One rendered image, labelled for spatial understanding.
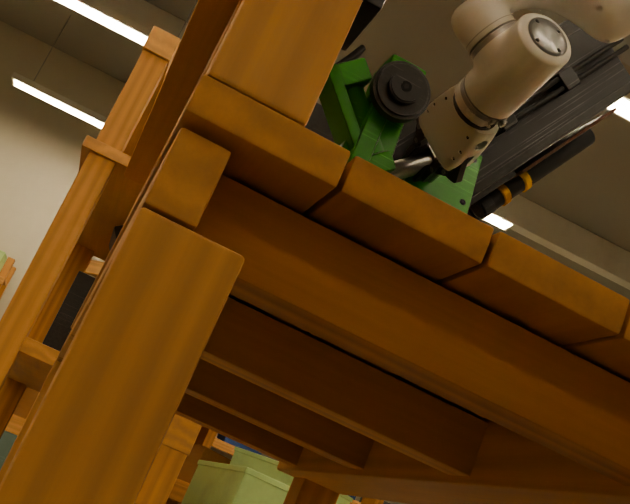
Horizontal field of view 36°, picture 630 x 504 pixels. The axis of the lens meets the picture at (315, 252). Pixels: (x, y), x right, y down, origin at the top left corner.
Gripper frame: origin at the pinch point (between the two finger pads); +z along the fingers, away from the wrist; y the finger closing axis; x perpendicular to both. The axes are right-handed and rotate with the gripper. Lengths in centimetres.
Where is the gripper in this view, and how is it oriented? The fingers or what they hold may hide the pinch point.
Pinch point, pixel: (420, 162)
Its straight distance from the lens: 151.8
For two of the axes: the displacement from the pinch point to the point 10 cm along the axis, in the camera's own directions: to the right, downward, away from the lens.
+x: -8.0, 2.2, -5.6
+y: -4.2, -8.7, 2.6
